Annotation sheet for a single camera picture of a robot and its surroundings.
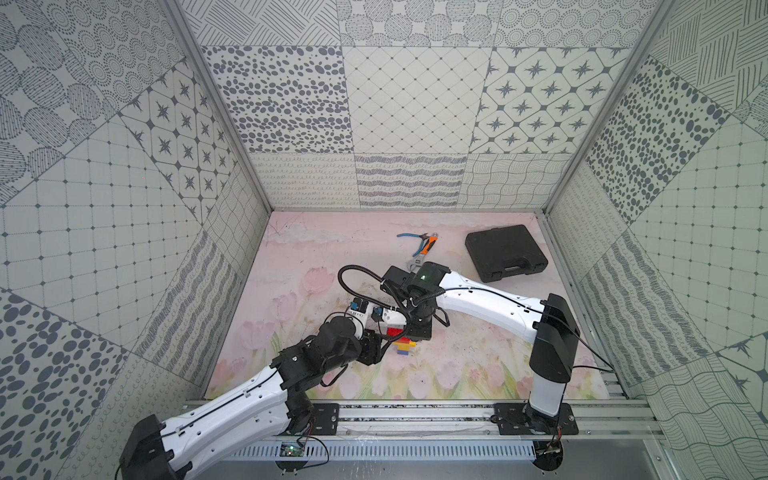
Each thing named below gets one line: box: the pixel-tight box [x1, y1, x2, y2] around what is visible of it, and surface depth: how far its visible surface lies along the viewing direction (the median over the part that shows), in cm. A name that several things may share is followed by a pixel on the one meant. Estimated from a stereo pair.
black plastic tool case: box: [465, 224, 549, 283], surface depth 106 cm
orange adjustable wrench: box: [408, 232, 439, 273], surface depth 110 cm
